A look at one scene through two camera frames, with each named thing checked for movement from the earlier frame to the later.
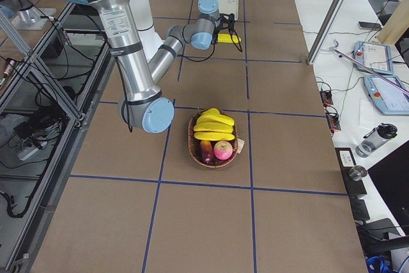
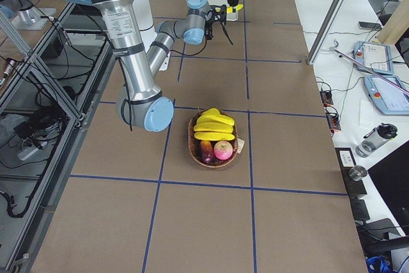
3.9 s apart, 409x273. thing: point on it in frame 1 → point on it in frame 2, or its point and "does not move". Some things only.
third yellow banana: (213, 136) does not move
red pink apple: (223, 150) does not move
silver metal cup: (356, 172) does not move
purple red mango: (206, 151) does not move
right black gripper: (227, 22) → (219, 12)
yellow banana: (225, 38) → (230, 9)
